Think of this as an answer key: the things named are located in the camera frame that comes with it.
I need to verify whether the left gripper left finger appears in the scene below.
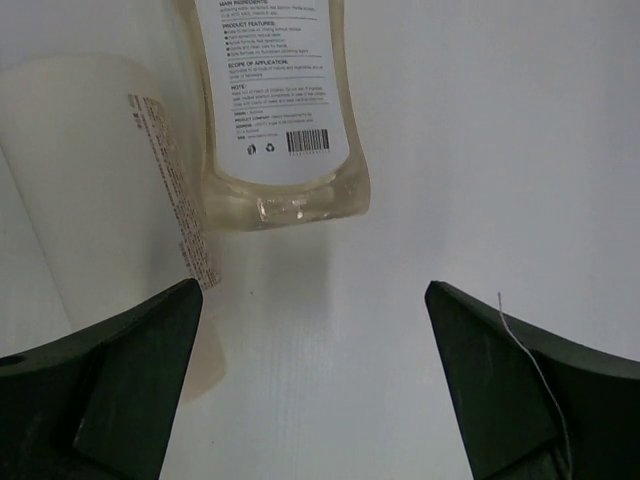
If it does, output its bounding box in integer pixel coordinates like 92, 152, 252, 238
1, 279, 203, 479

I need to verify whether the clear amber liquid bottle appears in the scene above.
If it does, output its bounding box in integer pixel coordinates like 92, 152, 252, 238
192, 1, 371, 232

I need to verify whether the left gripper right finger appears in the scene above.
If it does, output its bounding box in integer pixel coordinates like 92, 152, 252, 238
425, 281, 639, 479

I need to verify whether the cream tube bottle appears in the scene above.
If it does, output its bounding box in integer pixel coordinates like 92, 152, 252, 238
1, 54, 226, 402

